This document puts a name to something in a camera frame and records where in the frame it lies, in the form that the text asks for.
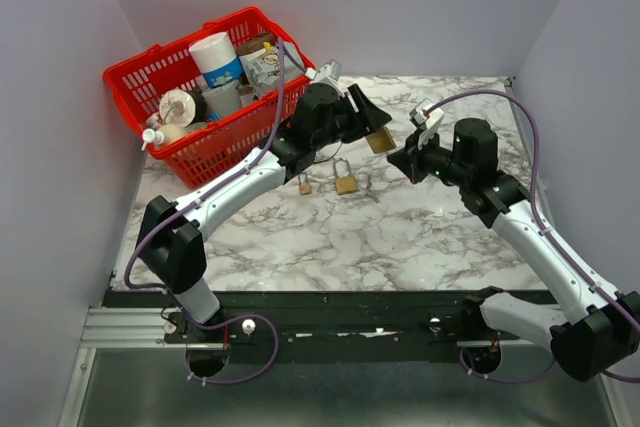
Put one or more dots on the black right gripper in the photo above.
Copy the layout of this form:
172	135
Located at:
404	160

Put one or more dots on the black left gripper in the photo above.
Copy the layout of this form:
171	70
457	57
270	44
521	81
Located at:
365	119

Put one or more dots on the large brass padlock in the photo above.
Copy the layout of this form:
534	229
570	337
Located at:
381	141

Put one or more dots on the silver key bunch with ring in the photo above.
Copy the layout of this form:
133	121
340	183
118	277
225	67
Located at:
370	191

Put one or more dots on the brass padlock long shackle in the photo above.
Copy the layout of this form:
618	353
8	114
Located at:
345	180

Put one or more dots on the small brass padlock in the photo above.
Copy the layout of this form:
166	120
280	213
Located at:
304	184

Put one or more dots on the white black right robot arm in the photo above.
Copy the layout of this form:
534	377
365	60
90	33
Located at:
590	330

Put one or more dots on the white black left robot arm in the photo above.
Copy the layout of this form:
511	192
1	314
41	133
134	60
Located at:
172	234

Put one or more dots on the grey cartoon snack bag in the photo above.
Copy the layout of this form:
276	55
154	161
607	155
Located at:
262	68

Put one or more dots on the brown chocolate package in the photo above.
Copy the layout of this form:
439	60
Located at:
255	44

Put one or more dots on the grey paper cup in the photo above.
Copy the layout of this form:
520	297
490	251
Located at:
223	101

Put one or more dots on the white paper towel roll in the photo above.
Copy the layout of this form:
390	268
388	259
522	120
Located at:
216	59

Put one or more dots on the red plastic shopping basket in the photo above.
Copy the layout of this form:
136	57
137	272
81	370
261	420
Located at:
138	83

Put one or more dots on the white pump lotion bottle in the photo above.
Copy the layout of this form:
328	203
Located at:
162	136

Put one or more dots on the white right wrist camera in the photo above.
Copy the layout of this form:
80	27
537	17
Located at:
427	120

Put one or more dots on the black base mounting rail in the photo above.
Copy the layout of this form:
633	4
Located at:
323	327

